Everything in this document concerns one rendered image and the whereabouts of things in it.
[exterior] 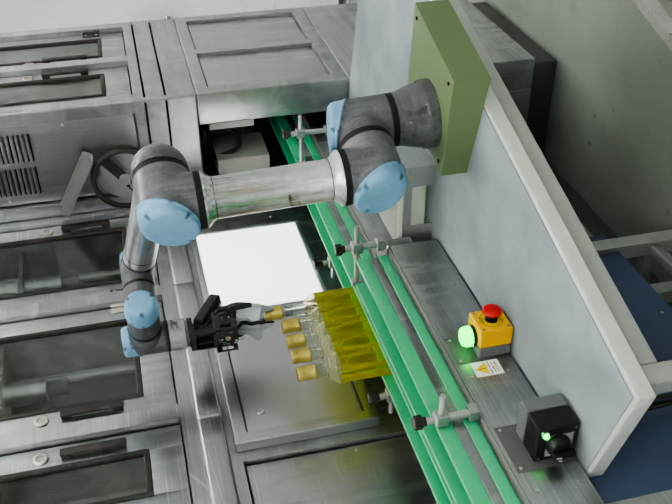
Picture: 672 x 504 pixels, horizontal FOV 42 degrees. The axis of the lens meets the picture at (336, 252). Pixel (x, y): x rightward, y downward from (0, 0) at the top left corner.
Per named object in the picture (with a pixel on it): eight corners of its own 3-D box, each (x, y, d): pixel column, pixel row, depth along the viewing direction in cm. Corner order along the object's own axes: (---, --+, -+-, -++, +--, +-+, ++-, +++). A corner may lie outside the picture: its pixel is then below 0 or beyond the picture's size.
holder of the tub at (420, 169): (409, 224, 240) (381, 228, 238) (413, 133, 224) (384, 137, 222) (430, 259, 226) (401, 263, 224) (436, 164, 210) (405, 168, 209)
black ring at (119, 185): (162, 197, 288) (95, 205, 284) (154, 139, 276) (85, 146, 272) (163, 204, 285) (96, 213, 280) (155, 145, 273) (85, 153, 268)
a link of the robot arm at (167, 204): (395, 120, 180) (126, 160, 171) (416, 174, 171) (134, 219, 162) (390, 160, 189) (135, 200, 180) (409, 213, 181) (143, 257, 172)
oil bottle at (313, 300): (382, 298, 227) (301, 311, 222) (383, 280, 224) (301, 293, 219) (389, 311, 222) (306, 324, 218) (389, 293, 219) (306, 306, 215)
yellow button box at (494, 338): (498, 332, 186) (465, 337, 185) (502, 304, 182) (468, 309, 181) (512, 353, 181) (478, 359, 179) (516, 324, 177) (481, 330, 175)
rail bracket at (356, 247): (381, 275, 223) (333, 282, 220) (382, 219, 214) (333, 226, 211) (384, 282, 221) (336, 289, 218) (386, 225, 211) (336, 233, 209)
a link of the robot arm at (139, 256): (129, 115, 176) (108, 264, 212) (134, 155, 170) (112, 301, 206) (186, 118, 180) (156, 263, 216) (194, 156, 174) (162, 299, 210)
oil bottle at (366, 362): (411, 355, 208) (323, 370, 204) (412, 337, 205) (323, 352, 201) (418, 370, 204) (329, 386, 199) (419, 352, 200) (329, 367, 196)
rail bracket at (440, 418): (475, 408, 170) (409, 421, 167) (478, 380, 166) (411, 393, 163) (483, 423, 167) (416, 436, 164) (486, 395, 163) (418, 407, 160)
